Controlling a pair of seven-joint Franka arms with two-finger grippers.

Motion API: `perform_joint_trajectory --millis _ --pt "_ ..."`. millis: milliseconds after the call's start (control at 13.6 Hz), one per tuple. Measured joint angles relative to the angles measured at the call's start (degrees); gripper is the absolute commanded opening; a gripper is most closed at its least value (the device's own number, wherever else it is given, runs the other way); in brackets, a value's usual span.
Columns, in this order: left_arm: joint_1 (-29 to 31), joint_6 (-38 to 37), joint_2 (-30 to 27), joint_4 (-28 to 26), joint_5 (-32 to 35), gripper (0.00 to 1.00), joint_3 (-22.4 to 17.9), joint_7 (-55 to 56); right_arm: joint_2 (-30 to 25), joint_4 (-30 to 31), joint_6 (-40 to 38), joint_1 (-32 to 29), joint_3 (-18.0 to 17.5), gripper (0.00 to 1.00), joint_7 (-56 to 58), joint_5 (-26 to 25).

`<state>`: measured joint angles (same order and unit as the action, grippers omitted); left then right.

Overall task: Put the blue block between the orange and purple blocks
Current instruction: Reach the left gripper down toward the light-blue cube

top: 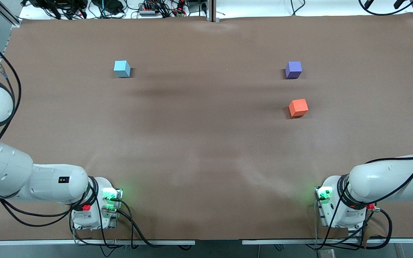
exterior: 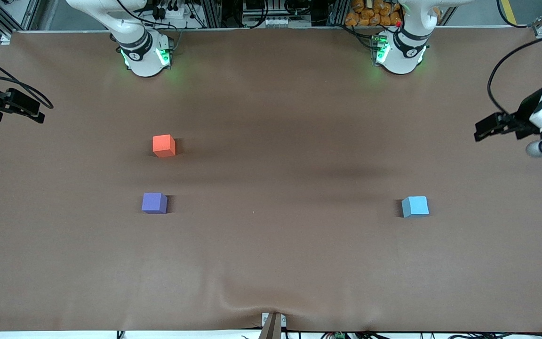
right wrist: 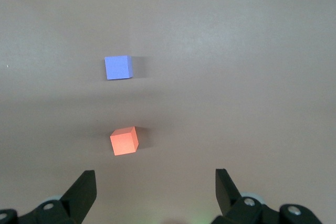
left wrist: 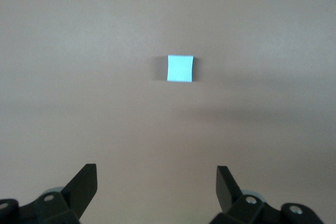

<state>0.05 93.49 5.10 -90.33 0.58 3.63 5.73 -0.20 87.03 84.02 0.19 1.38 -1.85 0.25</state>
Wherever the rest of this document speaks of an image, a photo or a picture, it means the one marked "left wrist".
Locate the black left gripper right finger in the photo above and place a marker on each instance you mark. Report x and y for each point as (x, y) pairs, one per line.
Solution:
(231, 195)

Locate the light blue foam block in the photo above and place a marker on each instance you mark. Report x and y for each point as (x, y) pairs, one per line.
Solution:
(180, 68)

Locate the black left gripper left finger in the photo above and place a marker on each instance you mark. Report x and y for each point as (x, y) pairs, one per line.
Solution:
(76, 195)

